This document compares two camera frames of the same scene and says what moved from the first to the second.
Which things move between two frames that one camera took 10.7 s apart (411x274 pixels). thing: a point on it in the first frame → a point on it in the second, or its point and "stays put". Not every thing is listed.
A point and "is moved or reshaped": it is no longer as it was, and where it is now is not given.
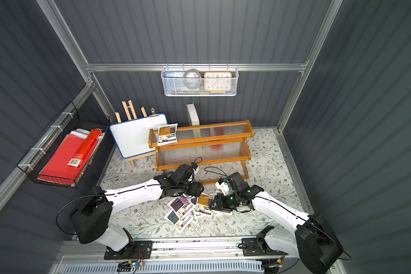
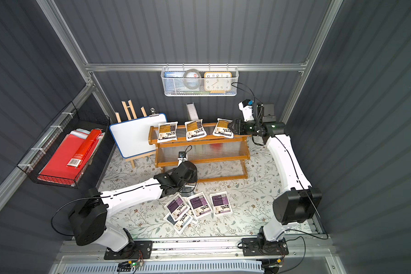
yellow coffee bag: [167, 134] stays put
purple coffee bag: [182, 205] is moved or reshaped
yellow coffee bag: [202, 205] → [194, 129]
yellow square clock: [218, 81] stays put
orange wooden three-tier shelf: [219, 149] stays put
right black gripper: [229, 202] → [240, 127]
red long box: [76, 161] stays put
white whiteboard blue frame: [132, 136] stays put
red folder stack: [67, 162] stays put
